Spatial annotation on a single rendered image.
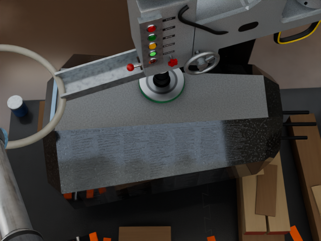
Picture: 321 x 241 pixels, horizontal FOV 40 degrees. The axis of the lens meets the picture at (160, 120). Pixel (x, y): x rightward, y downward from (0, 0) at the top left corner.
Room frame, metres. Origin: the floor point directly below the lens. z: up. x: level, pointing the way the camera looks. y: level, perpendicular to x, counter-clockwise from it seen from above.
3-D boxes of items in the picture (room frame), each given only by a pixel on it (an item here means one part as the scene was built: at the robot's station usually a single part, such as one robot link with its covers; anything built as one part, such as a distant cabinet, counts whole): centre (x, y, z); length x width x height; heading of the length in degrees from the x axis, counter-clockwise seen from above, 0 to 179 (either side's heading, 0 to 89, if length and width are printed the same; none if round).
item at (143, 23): (0.89, 0.02, 1.37); 0.08 x 0.03 x 0.28; 106
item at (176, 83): (1.02, -0.01, 0.86); 0.21 x 0.21 x 0.01
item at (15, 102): (1.30, 0.95, 0.08); 0.10 x 0.10 x 0.13
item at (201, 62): (0.94, -0.16, 1.20); 0.15 x 0.10 x 0.15; 106
